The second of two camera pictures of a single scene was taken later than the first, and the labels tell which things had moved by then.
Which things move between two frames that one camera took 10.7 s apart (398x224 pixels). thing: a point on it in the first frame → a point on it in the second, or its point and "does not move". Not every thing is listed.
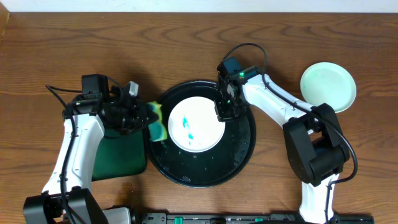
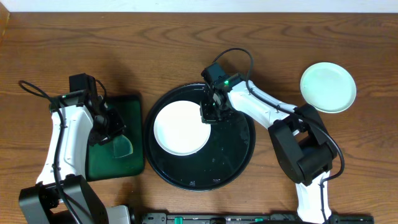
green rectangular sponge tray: [119, 154] does not move
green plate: [328, 83] does not move
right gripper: [222, 114] → [206, 116]
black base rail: [247, 218] does not move
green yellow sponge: [157, 130] → [122, 146]
